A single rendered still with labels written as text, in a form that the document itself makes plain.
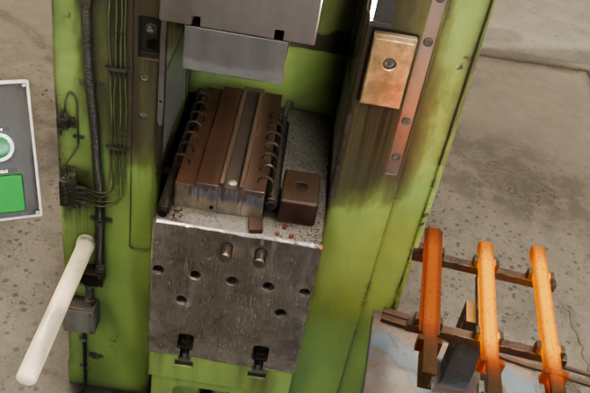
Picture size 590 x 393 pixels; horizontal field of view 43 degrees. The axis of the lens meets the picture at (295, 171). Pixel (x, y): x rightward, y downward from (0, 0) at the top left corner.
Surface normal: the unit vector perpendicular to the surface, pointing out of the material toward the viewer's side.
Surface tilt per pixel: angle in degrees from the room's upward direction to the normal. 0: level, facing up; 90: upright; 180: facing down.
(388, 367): 0
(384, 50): 90
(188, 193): 90
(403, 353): 0
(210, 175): 0
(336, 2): 90
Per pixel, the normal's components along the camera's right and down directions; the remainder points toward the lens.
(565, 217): 0.14, -0.79
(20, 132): 0.37, 0.13
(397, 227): -0.07, 0.59
